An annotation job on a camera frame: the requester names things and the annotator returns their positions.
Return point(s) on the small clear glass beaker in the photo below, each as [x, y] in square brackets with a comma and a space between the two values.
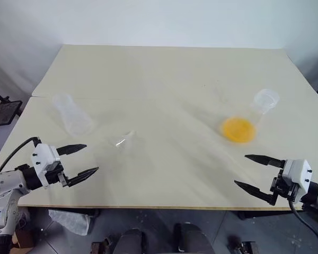
[121, 144]

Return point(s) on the clear cup with yellow base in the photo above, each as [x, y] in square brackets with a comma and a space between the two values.
[238, 129]

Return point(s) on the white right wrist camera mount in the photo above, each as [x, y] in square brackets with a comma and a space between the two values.
[298, 173]

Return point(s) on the dark metal clamp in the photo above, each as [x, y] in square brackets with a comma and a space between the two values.
[100, 246]
[245, 246]

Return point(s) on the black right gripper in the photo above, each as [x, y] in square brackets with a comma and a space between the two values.
[284, 186]

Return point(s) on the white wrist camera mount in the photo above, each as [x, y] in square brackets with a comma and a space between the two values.
[298, 173]
[42, 156]

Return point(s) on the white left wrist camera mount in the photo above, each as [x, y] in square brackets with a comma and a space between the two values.
[42, 156]

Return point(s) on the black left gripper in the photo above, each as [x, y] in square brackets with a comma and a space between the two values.
[54, 176]

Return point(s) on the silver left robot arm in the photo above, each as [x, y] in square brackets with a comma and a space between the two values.
[1, 185]

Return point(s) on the black mesh rack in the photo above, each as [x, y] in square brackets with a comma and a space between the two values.
[2, 112]

